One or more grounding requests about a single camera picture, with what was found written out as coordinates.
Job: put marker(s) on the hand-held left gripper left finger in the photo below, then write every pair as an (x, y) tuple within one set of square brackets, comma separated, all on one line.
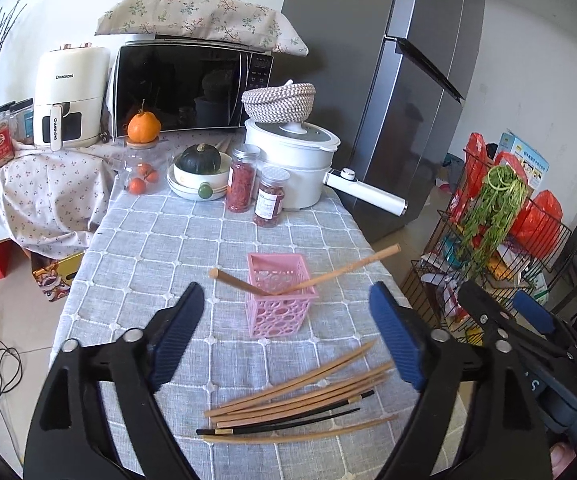
[(178, 332)]

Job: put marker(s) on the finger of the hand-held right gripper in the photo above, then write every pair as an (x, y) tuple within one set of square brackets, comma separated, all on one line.
[(533, 310), (478, 305)]

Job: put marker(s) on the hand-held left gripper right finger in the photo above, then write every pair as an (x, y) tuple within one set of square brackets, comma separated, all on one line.
[(398, 340)]

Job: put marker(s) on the wooden chopstick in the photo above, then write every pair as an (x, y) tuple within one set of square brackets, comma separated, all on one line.
[(293, 434), (358, 262), (358, 352), (386, 376), (228, 278), (383, 367), (318, 398)]

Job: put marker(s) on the black gold-banded pen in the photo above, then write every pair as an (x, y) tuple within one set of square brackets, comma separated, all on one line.
[(363, 395)]

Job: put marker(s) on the thin black pen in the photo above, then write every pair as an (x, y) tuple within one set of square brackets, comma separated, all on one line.
[(338, 414)]

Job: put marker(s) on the pink perforated utensil holder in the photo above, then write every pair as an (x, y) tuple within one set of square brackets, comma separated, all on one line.
[(278, 317)]

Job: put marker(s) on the person's right hand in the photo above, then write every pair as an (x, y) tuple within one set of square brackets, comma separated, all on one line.
[(563, 460)]

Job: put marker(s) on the red plastic bag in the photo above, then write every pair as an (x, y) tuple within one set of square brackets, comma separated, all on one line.
[(538, 220), (474, 155)]

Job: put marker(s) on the grey checkered tablecloth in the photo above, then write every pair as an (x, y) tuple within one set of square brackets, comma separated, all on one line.
[(168, 240)]

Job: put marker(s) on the green leafy vegetable bunch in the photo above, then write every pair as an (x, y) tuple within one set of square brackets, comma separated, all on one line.
[(488, 210)]

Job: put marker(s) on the patterned cardboard box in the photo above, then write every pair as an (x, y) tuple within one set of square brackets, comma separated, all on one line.
[(56, 277)]

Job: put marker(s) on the blue and white carton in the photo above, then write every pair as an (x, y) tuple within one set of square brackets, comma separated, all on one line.
[(533, 160)]

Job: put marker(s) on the white ceramic bowl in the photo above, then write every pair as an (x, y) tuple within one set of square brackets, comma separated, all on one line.
[(188, 182)]

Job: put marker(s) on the small orange fruit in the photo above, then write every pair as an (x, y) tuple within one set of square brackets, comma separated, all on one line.
[(143, 168), (152, 176), (136, 186)]

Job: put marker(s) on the short labelled jar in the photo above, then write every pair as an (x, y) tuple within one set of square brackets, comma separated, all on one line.
[(268, 200)]

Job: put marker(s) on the tall jar of red berries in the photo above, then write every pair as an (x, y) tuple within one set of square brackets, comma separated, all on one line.
[(242, 185)]

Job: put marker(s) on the dark green squash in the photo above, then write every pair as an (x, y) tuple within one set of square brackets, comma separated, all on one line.
[(198, 160)]

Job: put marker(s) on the clear glass jar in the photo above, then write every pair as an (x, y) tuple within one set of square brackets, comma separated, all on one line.
[(141, 155)]

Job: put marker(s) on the floral tablecloth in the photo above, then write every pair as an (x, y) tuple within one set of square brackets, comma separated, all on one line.
[(43, 195)]

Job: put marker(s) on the white electric pot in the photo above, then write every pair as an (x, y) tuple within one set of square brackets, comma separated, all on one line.
[(288, 160)]

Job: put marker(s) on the large orange citrus fruit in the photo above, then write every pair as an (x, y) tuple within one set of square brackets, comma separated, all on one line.
[(143, 127)]

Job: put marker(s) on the grey refrigerator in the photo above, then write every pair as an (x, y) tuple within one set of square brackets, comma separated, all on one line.
[(368, 85)]

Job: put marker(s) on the black microwave oven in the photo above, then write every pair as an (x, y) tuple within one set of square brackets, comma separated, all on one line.
[(178, 85)]

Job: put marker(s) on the clear storage canister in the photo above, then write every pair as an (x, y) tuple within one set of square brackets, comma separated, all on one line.
[(21, 120)]

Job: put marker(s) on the white air fryer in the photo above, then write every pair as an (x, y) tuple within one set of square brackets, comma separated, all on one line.
[(73, 85)]

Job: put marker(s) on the floral cushion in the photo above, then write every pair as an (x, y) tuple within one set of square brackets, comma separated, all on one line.
[(193, 15)]

